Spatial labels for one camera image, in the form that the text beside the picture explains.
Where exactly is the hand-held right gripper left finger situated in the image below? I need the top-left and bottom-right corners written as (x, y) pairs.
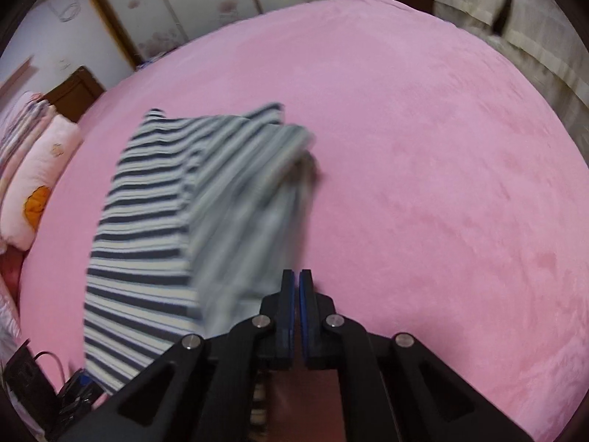
top-left (55, 269), bottom-right (295, 442)

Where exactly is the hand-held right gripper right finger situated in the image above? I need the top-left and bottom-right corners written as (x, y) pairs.
top-left (299, 269), bottom-right (535, 442)

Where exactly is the striped long-sleeve shirt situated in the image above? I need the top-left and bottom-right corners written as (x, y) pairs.
top-left (83, 102), bottom-right (318, 440)

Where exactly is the pink bed blanket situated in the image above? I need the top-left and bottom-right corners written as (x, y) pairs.
top-left (18, 0), bottom-right (589, 442)

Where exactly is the pink cartoon pillow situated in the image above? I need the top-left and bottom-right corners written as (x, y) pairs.
top-left (0, 115), bottom-right (84, 249)

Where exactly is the folded pastel quilt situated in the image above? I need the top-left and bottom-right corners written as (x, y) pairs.
top-left (0, 92), bottom-right (56, 194)

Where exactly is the wooden headboard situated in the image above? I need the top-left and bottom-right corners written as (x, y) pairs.
top-left (43, 67), bottom-right (106, 123)

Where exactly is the floral wardrobe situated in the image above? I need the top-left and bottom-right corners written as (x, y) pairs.
top-left (76, 0), bottom-right (364, 72)

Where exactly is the sofa with beige cover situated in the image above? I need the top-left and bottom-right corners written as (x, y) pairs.
top-left (433, 0), bottom-right (589, 166)

